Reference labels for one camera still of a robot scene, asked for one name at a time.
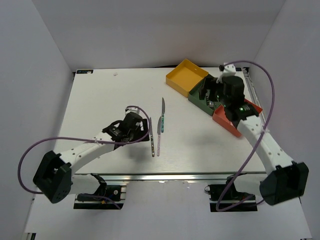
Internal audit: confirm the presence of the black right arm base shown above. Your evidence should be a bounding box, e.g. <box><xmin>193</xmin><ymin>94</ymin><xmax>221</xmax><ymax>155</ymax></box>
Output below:
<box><xmin>204</xmin><ymin>184</ymin><xmax>258</xmax><ymax>213</ymax></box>

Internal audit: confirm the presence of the knife with green handle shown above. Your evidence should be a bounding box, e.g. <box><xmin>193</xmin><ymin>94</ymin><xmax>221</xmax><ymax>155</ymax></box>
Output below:
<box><xmin>161</xmin><ymin>97</ymin><xmax>166</xmax><ymax>133</ymax></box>

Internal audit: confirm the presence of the green square bin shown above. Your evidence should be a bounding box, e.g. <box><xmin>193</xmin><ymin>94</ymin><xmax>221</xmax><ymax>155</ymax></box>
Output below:
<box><xmin>187</xmin><ymin>74</ymin><xmax>221</xmax><ymax>116</ymax></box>

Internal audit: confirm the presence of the yellow square bin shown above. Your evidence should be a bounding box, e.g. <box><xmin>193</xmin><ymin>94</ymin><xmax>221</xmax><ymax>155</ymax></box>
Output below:
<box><xmin>165</xmin><ymin>59</ymin><xmax>209</xmax><ymax>98</ymax></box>

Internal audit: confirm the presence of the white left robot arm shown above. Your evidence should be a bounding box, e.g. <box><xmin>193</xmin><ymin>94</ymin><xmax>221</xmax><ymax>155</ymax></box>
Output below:
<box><xmin>33</xmin><ymin>111</ymin><xmax>149</xmax><ymax>204</ymax></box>

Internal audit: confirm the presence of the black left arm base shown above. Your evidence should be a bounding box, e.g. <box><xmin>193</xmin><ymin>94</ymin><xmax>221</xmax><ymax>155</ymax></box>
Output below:
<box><xmin>70</xmin><ymin>173</ymin><xmax>127</xmax><ymax>210</ymax></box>

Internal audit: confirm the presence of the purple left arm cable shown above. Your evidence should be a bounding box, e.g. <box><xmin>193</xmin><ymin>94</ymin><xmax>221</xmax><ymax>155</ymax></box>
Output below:
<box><xmin>17</xmin><ymin>105</ymin><xmax>153</xmax><ymax>195</ymax></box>

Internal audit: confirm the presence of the orange square bin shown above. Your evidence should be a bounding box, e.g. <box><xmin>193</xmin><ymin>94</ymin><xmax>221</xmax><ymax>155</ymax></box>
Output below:
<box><xmin>212</xmin><ymin>99</ymin><xmax>263</xmax><ymax>138</ymax></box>

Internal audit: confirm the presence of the knife with black patterned handle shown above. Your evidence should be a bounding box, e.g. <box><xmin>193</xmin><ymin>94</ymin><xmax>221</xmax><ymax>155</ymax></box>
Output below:
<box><xmin>149</xmin><ymin>117</ymin><xmax>155</xmax><ymax>157</ymax></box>

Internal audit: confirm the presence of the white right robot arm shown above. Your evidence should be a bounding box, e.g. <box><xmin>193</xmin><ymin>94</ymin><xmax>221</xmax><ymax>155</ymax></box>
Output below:
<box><xmin>198</xmin><ymin>75</ymin><xmax>309</xmax><ymax>206</ymax></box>

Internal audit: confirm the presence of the knife with pink handle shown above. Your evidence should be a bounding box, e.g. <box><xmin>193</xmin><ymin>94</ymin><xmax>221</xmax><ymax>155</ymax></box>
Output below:
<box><xmin>157</xmin><ymin>116</ymin><xmax>162</xmax><ymax>157</ymax></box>

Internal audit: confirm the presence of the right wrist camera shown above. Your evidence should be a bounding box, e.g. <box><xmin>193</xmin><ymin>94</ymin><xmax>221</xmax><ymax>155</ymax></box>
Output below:
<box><xmin>216</xmin><ymin>62</ymin><xmax>236</xmax><ymax>84</ymax></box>

